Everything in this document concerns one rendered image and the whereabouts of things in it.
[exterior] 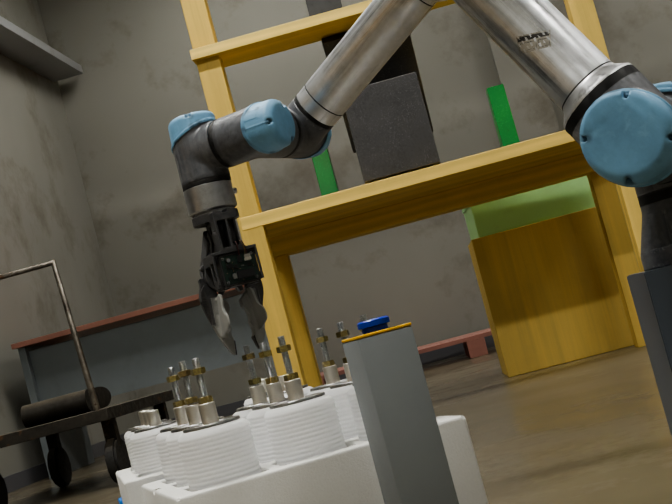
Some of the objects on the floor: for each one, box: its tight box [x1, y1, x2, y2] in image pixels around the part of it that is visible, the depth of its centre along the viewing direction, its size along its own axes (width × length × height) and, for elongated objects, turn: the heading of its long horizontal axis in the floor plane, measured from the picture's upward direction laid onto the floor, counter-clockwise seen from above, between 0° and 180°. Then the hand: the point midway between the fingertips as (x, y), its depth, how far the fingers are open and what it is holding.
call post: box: [343, 326, 459, 504], centre depth 147 cm, size 7×7×31 cm
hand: (244, 343), depth 186 cm, fingers open, 3 cm apart
